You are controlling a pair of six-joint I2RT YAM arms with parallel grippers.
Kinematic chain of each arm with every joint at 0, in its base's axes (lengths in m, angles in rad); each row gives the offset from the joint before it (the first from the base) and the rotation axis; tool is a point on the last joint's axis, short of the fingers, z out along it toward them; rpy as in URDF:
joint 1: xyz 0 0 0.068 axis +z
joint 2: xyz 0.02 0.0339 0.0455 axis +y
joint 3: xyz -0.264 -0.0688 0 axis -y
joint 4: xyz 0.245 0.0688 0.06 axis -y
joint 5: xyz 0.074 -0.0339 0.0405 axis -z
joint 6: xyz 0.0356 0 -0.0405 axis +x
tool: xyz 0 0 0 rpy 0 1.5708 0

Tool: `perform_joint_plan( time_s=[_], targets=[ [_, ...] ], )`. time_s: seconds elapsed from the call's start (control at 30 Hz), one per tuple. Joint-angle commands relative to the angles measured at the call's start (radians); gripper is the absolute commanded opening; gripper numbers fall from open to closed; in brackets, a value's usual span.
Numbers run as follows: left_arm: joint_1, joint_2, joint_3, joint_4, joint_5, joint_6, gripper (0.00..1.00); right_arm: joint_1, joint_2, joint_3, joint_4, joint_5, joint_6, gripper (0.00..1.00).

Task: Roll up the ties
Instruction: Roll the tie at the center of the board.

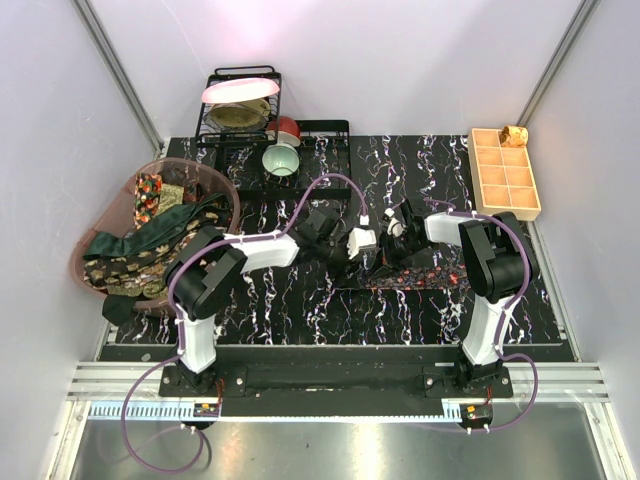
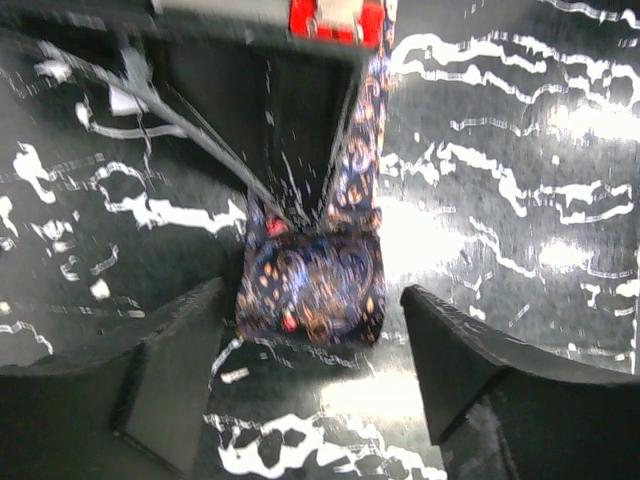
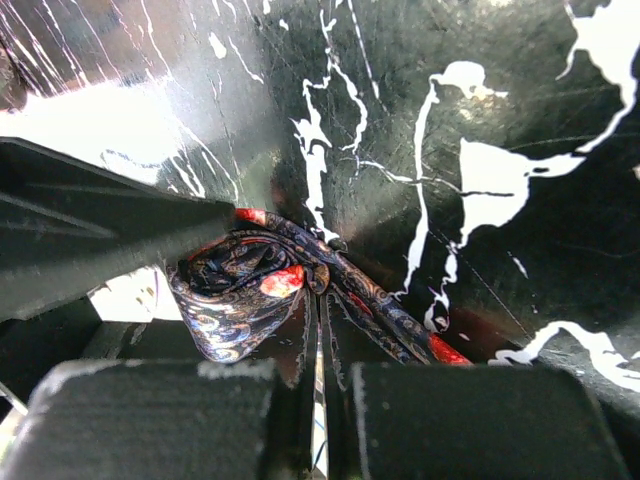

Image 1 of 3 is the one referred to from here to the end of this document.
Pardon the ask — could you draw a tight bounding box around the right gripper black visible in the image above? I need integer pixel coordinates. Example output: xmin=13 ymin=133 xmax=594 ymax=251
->
xmin=367 ymin=231 xmax=430 ymax=282

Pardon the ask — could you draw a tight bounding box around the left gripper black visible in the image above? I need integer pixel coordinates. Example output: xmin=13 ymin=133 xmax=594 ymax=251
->
xmin=314 ymin=234 xmax=364 ymax=289

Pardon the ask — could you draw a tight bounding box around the dark floral red-dotted tie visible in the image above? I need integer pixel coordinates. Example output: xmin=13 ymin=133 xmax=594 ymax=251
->
xmin=360 ymin=266 xmax=470 ymax=290

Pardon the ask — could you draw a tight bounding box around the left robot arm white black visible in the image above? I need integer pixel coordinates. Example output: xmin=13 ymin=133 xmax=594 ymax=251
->
xmin=164 ymin=209 xmax=378 ymax=396

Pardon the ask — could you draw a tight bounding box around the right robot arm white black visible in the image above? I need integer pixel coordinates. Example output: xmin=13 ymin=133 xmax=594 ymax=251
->
xmin=365 ymin=201 xmax=539 ymax=397

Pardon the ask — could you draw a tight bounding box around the wooden compartment box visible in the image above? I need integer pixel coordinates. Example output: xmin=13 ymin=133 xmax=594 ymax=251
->
xmin=468 ymin=128 xmax=541 ymax=222

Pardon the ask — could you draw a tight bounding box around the pale green ceramic bowl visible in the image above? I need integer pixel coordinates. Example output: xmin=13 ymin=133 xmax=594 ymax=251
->
xmin=262 ymin=143 xmax=300 ymax=177

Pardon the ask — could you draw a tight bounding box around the red bowl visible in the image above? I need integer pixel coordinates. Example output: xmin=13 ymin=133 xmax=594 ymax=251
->
xmin=265 ymin=116 xmax=301 ymax=147

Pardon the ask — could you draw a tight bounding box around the rolled beige tie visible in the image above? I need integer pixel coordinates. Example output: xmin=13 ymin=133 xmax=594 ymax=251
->
xmin=499 ymin=125 xmax=529 ymax=148

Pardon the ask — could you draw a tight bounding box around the olive yellow plate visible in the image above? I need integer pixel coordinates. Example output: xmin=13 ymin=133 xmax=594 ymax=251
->
xmin=205 ymin=98 xmax=271 ymax=131

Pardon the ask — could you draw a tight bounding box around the olive gold patterned tie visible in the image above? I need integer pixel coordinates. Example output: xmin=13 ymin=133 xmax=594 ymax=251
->
xmin=156 ymin=184 xmax=184 ymax=214

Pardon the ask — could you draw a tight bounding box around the pink plate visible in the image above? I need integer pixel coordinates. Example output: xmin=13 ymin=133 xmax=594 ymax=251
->
xmin=201 ymin=77 xmax=280 ymax=104

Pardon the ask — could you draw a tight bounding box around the colourful cartoon pattern tie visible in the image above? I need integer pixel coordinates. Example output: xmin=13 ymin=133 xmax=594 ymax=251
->
xmin=134 ymin=173 xmax=163 ymax=228

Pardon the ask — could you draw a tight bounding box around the dark green tie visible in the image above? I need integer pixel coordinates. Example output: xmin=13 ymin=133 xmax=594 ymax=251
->
xmin=82 ymin=193 xmax=233 ymax=325

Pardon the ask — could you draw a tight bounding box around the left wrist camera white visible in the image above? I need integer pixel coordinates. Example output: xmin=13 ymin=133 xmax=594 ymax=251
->
xmin=347 ymin=227 xmax=378 ymax=260

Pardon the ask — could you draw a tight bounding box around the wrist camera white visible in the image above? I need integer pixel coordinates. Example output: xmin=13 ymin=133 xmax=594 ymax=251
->
xmin=382 ymin=208 xmax=405 ymax=238
xmin=347 ymin=227 xmax=378 ymax=260

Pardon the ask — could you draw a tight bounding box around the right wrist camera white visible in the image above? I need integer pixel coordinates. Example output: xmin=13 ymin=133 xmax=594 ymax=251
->
xmin=382 ymin=208 xmax=405 ymax=238

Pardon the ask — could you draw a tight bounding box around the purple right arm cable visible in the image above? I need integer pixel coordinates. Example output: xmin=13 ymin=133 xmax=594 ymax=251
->
xmin=424 ymin=198 xmax=540 ymax=434

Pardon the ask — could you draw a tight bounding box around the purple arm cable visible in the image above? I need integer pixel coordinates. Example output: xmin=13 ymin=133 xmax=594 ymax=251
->
xmin=121 ymin=173 xmax=371 ymax=472
xmin=424 ymin=198 xmax=540 ymax=434

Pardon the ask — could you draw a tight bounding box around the black wire dish rack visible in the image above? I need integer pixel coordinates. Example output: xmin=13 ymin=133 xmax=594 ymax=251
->
xmin=193 ymin=65 xmax=351 ymax=201

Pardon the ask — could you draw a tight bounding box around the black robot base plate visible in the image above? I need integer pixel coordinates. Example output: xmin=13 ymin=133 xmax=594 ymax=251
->
xmin=159 ymin=345 xmax=514 ymax=419

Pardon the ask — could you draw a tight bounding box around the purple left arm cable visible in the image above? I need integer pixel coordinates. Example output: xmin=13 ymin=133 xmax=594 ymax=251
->
xmin=121 ymin=173 xmax=371 ymax=472

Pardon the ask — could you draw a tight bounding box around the aluminium frame rail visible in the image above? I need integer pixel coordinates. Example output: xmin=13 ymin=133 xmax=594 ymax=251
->
xmin=67 ymin=362 xmax=609 ymax=402

